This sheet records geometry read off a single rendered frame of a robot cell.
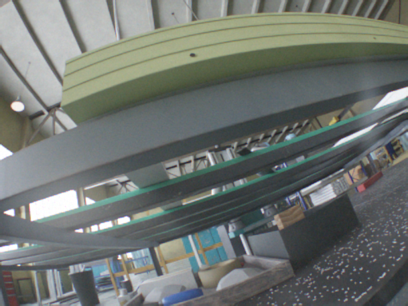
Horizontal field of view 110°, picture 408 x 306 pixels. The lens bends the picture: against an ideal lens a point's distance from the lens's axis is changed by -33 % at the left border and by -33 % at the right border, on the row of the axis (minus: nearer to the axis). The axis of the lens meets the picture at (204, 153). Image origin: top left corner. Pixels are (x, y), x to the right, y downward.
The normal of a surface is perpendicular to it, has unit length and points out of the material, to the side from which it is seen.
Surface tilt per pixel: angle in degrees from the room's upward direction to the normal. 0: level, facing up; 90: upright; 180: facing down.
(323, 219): 90
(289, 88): 90
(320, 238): 90
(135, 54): 90
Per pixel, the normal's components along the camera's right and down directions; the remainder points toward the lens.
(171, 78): 0.34, 0.86
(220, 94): 0.04, -0.41
